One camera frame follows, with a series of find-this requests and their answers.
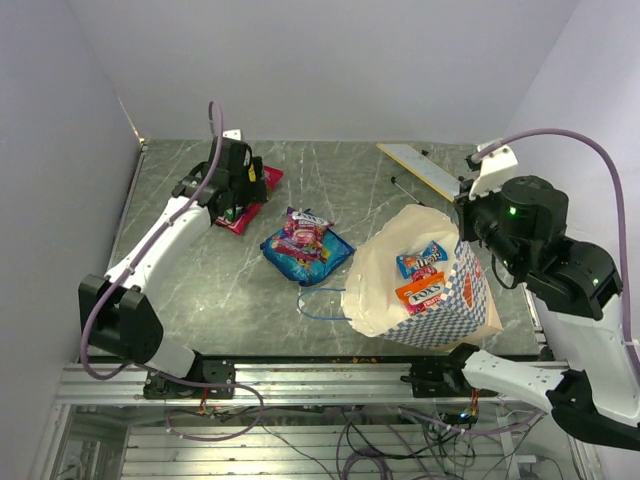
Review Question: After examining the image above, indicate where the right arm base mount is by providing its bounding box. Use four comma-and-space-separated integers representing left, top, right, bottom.
401, 363, 472, 398

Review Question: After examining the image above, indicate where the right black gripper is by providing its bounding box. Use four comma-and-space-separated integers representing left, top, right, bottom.
454, 172, 527, 276

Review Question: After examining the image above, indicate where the orange Fox's candy bag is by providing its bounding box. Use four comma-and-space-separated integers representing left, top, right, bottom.
395, 272, 445, 316

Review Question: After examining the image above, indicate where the aluminium frame rail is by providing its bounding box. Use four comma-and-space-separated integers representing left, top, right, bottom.
54, 362, 574, 406

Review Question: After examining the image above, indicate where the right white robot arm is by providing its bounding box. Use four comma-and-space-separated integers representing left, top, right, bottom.
440, 176, 639, 451

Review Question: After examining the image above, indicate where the small whiteboard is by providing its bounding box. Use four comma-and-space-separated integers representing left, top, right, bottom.
377, 143, 460, 202

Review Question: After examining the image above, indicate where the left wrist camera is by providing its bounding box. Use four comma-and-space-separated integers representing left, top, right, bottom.
222, 129, 243, 144

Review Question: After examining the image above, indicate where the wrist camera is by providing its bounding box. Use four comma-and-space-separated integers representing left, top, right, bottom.
222, 129, 243, 144
469, 142, 518, 201

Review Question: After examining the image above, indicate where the M&M's candy bag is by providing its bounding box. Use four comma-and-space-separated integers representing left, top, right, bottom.
396, 241, 448, 280

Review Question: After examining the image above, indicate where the blue checkered paper bag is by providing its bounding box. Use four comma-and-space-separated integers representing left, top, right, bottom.
338, 204, 502, 351

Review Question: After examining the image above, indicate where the red snack bag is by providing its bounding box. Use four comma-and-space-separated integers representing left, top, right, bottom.
214, 166, 284, 235

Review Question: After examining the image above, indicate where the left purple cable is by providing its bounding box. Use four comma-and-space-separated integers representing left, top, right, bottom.
79, 101, 266, 444

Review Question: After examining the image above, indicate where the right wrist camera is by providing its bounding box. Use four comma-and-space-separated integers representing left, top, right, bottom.
469, 142, 518, 201

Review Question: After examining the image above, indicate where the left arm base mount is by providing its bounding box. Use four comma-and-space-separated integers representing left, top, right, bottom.
143, 360, 236, 400

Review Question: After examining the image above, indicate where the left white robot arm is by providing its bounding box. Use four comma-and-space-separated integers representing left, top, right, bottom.
78, 136, 267, 397

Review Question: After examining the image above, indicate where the blue snack bag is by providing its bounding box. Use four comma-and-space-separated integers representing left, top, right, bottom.
260, 229, 355, 287

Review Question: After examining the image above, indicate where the purple Fox's berries candy bag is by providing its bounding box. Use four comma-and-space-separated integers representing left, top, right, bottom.
273, 207, 334, 262

